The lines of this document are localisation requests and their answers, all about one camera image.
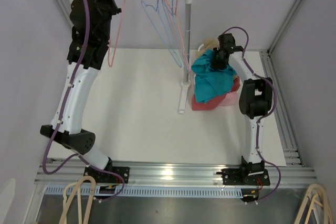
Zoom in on beige wooden hangers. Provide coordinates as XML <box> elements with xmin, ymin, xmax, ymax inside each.
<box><xmin>294</xmin><ymin>184</ymin><xmax>334</xmax><ymax>224</ymax></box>
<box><xmin>58</xmin><ymin>176</ymin><xmax>97</xmax><ymax>224</ymax></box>

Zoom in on white slotted cable duct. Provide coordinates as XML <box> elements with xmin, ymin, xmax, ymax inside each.
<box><xmin>43</xmin><ymin>185</ymin><xmax>244</xmax><ymax>198</ymax></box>

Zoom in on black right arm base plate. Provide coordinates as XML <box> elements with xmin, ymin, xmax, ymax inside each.
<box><xmin>216</xmin><ymin>168</ymin><xmax>270</xmax><ymax>186</ymax></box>

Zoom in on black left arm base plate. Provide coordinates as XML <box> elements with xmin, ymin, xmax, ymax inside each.
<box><xmin>84</xmin><ymin>159</ymin><xmax>130</xmax><ymax>184</ymax></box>

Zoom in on tan t-shirt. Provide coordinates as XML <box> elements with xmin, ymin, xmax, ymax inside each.
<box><xmin>201</xmin><ymin>37</ymin><xmax>239</xmax><ymax>83</ymax></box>

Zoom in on white perforated plastic basket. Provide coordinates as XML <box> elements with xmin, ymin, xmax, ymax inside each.
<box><xmin>191</xmin><ymin>44</ymin><xmax>210</xmax><ymax>84</ymax></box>

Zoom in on beige wooden hangers right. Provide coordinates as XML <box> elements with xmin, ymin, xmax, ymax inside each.
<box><xmin>294</xmin><ymin>184</ymin><xmax>334</xmax><ymax>224</ymax></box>

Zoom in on light blue wire hanger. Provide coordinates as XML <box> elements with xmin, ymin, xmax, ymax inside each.
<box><xmin>141</xmin><ymin>0</ymin><xmax>185</xmax><ymax>68</ymax></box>
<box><xmin>160</xmin><ymin>0</ymin><xmax>195</xmax><ymax>74</ymax></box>

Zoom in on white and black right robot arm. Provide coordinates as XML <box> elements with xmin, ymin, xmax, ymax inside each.
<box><xmin>212</xmin><ymin>33</ymin><xmax>273</xmax><ymax>186</ymax></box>

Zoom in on aluminium mounting rail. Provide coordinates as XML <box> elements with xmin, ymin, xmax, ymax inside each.
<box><xmin>34</xmin><ymin>160</ymin><xmax>318</xmax><ymax>188</ymax></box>

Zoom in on pink t-shirt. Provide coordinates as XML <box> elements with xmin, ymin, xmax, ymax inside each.
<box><xmin>219</xmin><ymin>92</ymin><xmax>239</xmax><ymax>106</ymax></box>

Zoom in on teal t-shirt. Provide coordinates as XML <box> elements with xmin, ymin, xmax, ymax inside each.
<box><xmin>191</xmin><ymin>49</ymin><xmax>236</xmax><ymax>103</ymax></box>

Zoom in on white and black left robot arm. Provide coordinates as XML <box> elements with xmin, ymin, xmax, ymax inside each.
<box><xmin>40</xmin><ymin>0</ymin><xmax>121</xmax><ymax>183</ymax></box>

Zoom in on coral red t-shirt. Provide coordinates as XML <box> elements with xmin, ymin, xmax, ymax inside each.
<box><xmin>191</xmin><ymin>77</ymin><xmax>240</xmax><ymax>111</ymax></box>

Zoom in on beige wooden hangers left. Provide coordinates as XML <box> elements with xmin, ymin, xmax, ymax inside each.
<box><xmin>58</xmin><ymin>176</ymin><xmax>97</xmax><ymax>224</ymax></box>

